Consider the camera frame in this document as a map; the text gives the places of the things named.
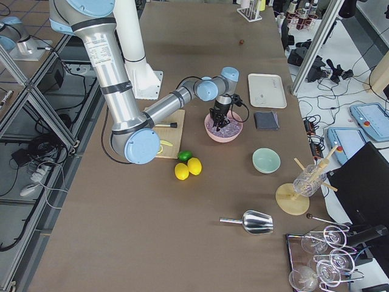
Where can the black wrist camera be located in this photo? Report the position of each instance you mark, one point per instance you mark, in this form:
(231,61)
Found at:
(237,100)

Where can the pink bowl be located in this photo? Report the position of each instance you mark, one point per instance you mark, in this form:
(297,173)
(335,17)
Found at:
(232,115)

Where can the yellow lemon upper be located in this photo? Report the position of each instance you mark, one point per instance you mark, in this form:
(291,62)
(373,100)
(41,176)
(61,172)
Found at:
(194,166)

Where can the bamboo cutting board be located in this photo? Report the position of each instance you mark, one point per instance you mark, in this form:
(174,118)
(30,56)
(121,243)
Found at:
(172,135)

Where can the metal ice scoop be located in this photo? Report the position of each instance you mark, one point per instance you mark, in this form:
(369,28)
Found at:
(253,222)

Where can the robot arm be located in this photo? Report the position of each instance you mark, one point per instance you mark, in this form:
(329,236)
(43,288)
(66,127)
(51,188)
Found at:
(16,40)
(111,35)

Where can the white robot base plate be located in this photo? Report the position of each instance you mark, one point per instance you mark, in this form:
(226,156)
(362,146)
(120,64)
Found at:
(145,81)

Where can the aluminium frame post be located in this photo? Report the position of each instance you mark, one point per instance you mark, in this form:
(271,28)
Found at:
(317,42)

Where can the green lime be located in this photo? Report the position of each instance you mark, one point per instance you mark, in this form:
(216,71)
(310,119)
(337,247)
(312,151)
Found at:
(184,155)

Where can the cream rabbit tray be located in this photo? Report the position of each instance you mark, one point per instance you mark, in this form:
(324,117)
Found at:
(266,91)

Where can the wine glass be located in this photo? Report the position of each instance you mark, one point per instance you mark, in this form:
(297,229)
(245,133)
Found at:
(303,278)

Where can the glass cup on stand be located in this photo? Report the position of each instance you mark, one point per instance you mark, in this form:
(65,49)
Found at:
(307,182)

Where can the steel muddler black tip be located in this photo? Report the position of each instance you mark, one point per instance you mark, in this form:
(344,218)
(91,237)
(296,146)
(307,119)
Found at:
(167,125)

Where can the yellow lemon lower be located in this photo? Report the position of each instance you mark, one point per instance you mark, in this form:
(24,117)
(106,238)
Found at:
(181,171)

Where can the wooden cup stand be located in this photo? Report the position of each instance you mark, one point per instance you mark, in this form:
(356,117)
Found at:
(289,200)

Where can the grey folded cloth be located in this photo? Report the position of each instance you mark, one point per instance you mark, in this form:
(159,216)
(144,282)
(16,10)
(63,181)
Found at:
(266,120)

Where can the blue teach pendant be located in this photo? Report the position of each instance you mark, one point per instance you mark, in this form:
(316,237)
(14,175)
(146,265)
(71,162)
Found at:
(348,140)
(373,119)

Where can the yellow lemon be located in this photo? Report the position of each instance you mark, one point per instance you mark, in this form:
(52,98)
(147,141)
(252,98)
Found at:
(181,171)
(194,166)

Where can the pile of clear ice cubes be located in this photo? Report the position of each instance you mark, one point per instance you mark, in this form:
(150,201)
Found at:
(230,130)

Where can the green ceramic bowl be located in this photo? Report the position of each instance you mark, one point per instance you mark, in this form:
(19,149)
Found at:
(266,160)

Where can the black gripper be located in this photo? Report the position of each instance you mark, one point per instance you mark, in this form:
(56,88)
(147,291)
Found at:
(217,113)

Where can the black monitor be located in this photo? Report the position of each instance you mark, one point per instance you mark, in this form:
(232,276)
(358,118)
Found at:
(362,186)

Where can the black tray with glasses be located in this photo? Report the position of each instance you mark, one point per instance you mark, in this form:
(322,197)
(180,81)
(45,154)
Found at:
(327,253)

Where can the white wire rack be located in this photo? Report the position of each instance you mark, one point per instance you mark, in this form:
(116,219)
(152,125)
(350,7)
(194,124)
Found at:
(250,10)

